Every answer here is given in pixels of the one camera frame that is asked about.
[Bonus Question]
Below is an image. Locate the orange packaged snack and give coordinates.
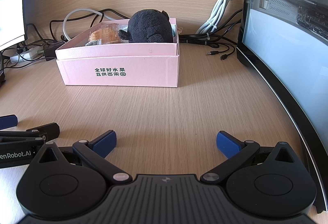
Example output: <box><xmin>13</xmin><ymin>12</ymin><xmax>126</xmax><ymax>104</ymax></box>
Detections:
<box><xmin>84</xmin><ymin>22</ymin><xmax>129</xmax><ymax>47</ymax></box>

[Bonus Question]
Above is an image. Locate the computer case with glass panel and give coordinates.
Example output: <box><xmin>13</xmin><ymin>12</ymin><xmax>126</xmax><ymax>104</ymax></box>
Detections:
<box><xmin>236</xmin><ymin>0</ymin><xmax>328</xmax><ymax>215</ymax></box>

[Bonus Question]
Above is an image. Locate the pink cardboard box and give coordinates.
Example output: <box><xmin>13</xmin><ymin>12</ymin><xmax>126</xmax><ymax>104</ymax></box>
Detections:
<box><xmin>56</xmin><ymin>17</ymin><xmax>180</xmax><ymax>88</ymax></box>

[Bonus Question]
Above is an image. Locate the black power adapter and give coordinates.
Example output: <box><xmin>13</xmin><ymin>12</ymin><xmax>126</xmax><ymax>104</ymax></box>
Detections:
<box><xmin>43</xmin><ymin>42</ymin><xmax>65</xmax><ymax>61</ymax></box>

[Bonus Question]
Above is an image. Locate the white power strip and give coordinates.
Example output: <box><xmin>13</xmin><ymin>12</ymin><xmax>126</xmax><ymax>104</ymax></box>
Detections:
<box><xmin>10</xmin><ymin>46</ymin><xmax>44</xmax><ymax>64</ymax></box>

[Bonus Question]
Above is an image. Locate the black usb plug cable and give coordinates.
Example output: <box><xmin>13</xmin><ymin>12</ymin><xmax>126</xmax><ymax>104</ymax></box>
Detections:
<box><xmin>220</xmin><ymin>45</ymin><xmax>238</xmax><ymax>61</ymax></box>

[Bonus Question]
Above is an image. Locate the black cable bundle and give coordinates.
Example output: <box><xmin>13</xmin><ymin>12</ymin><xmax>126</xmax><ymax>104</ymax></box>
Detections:
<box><xmin>179</xmin><ymin>8</ymin><xmax>243</xmax><ymax>46</ymax></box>

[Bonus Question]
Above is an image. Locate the white looped cable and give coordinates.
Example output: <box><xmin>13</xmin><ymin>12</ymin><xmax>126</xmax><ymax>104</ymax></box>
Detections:
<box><xmin>63</xmin><ymin>8</ymin><xmax>114</xmax><ymax>42</ymax></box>

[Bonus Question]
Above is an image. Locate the black monitor stand leg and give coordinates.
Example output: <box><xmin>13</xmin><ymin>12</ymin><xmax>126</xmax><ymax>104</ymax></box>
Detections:
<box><xmin>0</xmin><ymin>56</ymin><xmax>7</xmax><ymax>87</ymax></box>

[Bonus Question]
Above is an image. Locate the black plush toy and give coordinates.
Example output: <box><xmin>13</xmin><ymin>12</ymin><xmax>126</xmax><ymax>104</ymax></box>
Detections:
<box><xmin>118</xmin><ymin>10</ymin><xmax>173</xmax><ymax>43</ymax></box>

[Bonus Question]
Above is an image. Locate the black audio jack cable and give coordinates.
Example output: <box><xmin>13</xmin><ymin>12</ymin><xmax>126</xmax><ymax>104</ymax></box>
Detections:
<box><xmin>205</xmin><ymin>44</ymin><xmax>237</xmax><ymax>56</ymax></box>

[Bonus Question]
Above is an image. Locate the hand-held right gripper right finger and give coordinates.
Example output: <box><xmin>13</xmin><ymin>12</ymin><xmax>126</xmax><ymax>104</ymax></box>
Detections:
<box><xmin>200</xmin><ymin>131</ymin><xmax>294</xmax><ymax>185</ymax></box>

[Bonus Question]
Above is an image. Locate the black computer monitor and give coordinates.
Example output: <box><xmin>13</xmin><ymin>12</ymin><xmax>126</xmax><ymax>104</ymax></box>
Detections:
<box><xmin>0</xmin><ymin>0</ymin><xmax>28</xmax><ymax>52</ymax></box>

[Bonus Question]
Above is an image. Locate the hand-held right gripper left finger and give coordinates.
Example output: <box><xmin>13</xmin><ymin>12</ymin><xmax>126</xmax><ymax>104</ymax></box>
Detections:
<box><xmin>38</xmin><ymin>130</ymin><xmax>132</xmax><ymax>185</ymax></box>

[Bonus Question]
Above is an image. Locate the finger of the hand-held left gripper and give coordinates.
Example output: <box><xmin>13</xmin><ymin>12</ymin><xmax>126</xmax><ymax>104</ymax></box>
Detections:
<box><xmin>0</xmin><ymin>115</ymin><xmax>19</xmax><ymax>130</ymax></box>
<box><xmin>0</xmin><ymin>123</ymin><xmax>60</xmax><ymax>147</ymax></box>

